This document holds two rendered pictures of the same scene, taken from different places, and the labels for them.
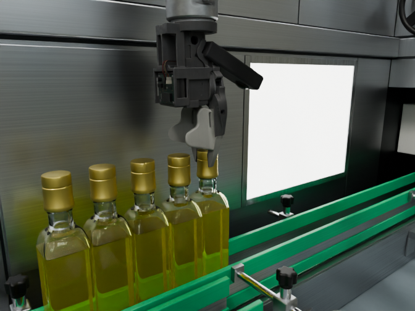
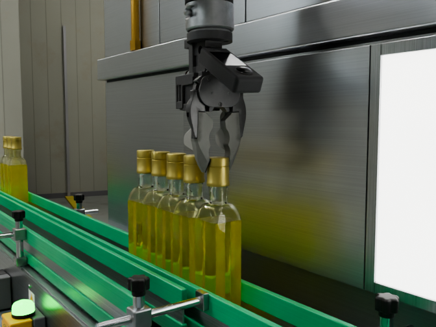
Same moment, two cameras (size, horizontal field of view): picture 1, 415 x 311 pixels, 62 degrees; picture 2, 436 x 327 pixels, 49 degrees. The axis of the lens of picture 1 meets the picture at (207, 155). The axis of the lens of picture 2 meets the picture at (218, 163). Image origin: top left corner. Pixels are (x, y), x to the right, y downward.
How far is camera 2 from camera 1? 0.92 m
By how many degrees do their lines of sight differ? 89
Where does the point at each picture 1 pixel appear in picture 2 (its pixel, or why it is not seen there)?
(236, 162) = (355, 210)
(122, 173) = (237, 178)
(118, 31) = (245, 48)
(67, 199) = (140, 166)
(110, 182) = (154, 162)
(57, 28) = not seen: hidden behind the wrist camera
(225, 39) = (345, 28)
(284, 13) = not seen: outside the picture
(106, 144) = not seen: hidden behind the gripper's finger
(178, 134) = (220, 139)
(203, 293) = (163, 284)
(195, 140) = (187, 141)
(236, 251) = (273, 313)
